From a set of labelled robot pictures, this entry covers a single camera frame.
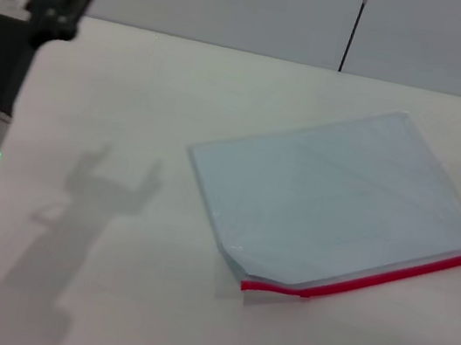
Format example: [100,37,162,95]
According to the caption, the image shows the clear document bag red zipper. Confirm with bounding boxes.
[163,75,461,343]

